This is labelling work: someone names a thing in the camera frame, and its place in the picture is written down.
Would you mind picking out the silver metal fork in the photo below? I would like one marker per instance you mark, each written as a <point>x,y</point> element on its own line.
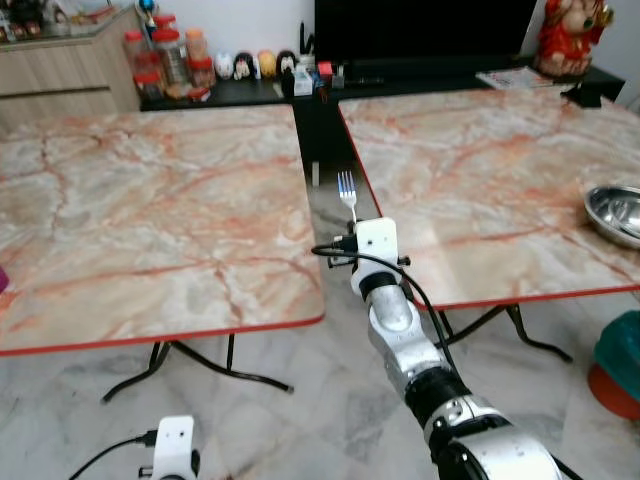
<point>347,187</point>

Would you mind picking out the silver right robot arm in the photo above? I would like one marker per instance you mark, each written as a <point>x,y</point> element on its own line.
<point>395,320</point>

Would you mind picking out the marble-top folding table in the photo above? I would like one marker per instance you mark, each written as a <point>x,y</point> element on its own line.
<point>150,220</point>
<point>480,190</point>

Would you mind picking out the small white and blue box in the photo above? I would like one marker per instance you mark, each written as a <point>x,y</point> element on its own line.
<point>303,82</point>

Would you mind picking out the small red box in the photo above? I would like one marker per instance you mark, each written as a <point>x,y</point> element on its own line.
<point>325,70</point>

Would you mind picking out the orange bin with green bag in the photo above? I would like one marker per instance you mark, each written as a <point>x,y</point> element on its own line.
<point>620,360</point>

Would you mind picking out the yellow round doll figurine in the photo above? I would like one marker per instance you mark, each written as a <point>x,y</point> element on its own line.
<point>266,63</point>

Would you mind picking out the white round doll figurine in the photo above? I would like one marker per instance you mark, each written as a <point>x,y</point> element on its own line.
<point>223,65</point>

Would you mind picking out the black flat television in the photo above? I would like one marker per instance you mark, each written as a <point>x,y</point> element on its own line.
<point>425,30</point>

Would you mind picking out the printed magazine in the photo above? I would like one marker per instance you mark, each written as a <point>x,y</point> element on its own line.
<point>512,79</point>

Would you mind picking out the large red-lidded plastic jar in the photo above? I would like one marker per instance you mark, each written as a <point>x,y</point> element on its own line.
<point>172,55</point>

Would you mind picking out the stainless steel bowl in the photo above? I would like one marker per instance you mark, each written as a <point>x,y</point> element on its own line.
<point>615,215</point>

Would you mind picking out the red and gold figurine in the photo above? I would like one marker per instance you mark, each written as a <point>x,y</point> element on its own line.
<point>570,40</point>

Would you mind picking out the light wooden drawer cabinet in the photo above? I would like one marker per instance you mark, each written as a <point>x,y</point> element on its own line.
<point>60,75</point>

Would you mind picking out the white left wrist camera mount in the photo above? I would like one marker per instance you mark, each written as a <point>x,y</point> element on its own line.
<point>175,445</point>

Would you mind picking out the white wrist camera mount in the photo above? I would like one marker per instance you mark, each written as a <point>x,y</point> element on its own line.
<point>175,445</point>
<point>377,245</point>

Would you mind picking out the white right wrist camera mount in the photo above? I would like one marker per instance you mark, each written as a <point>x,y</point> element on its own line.
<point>377,245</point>

